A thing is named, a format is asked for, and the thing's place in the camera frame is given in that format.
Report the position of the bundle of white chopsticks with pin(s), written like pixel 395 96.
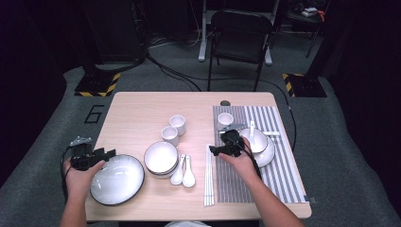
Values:
pixel 209 179

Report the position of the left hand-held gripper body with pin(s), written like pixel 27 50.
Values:
pixel 83 159

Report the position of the black cabinet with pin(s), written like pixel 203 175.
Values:
pixel 113 31

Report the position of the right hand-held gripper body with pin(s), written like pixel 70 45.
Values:
pixel 232 142

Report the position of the white ceramic spoon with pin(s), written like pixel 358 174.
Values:
pixel 252 127
pixel 188 180
pixel 177 179

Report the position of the white bowl brown rim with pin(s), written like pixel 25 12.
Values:
pixel 171 173
pixel 260 142
pixel 160 156

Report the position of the person's right hand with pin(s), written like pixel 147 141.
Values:
pixel 241 164

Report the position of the person's left hand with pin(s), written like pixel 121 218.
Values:
pixel 78 183

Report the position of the white ribbed plate dark rim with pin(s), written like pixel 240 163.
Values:
pixel 268 154
pixel 118 181

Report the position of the white cup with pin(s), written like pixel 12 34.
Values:
pixel 177 121
pixel 170 134
pixel 225 119

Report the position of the grey white striped placemat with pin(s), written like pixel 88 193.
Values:
pixel 227 186

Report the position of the black stand base striped tape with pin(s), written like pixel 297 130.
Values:
pixel 307 86
pixel 94 83

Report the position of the dark round table grommet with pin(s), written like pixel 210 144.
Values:
pixel 225 103

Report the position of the person's white clothing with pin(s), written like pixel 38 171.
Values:
pixel 186 224

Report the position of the white box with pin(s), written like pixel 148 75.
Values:
pixel 310 11

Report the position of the black folding chair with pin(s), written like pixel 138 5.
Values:
pixel 241 47

